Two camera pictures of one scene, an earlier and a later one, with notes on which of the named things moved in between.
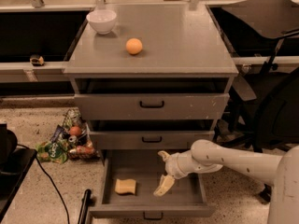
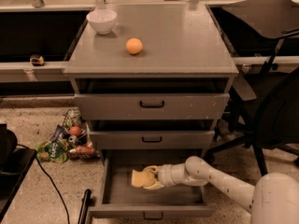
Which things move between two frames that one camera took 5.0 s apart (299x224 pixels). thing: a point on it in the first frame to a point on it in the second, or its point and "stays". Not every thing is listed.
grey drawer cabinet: [170, 95] stays
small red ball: [75, 131] stays
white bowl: [102, 20] stays
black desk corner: [21, 161] stays
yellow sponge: [125, 186] to [142, 178]
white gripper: [175, 166] to [163, 175]
